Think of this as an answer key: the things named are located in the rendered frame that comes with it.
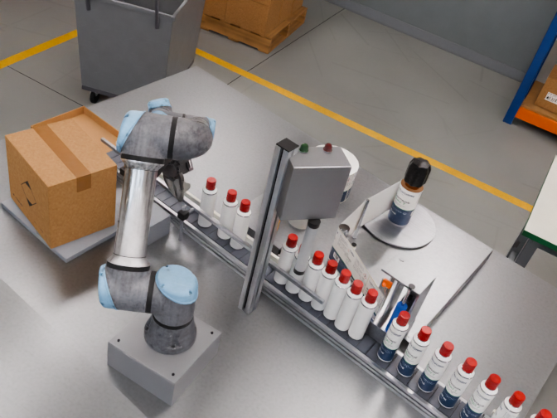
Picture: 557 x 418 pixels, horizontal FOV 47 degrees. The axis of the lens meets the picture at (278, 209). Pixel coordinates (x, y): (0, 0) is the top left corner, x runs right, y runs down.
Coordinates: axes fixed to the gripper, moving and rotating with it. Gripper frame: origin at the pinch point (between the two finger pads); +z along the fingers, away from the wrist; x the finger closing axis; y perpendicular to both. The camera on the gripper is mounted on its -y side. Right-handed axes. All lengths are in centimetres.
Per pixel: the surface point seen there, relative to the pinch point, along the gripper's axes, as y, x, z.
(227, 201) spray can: 3.3, -20.3, 1.3
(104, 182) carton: -22.9, 6.7, -14.4
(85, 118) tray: 18, 67, -27
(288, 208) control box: -15, -62, -6
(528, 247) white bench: 123, -78, 67
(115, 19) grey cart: 111, 147, -63
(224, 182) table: 33.9, 10.4, 6.3
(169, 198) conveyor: 4.9, 11.0, 2.2
